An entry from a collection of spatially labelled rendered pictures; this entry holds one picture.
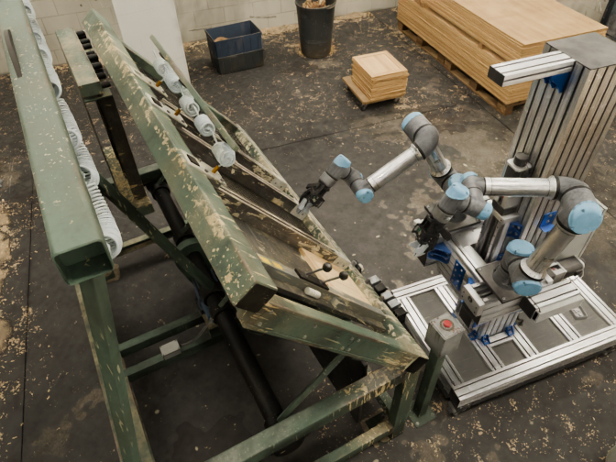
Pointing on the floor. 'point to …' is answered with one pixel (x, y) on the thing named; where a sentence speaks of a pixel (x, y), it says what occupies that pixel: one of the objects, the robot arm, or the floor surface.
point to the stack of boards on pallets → (489, 38)
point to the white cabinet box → (137, 39)
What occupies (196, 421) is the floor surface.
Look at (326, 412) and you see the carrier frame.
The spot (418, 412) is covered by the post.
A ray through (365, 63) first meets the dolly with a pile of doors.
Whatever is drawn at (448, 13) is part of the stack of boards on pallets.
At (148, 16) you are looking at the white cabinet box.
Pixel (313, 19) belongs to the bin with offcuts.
